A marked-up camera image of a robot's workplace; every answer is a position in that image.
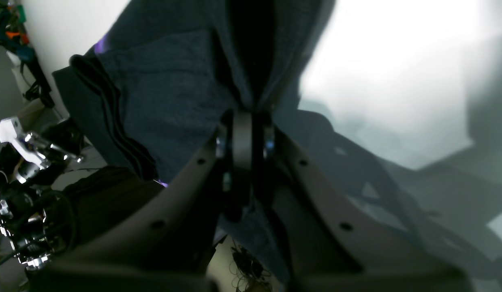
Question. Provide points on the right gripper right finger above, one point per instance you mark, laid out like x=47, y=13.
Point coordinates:
x=329, y=244

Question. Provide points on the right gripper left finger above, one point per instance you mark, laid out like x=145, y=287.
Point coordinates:
x=164, y=246

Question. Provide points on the black T-shirt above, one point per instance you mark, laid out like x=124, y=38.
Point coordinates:
x=153, y=90

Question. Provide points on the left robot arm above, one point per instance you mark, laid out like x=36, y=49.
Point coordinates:
x=39, y=222

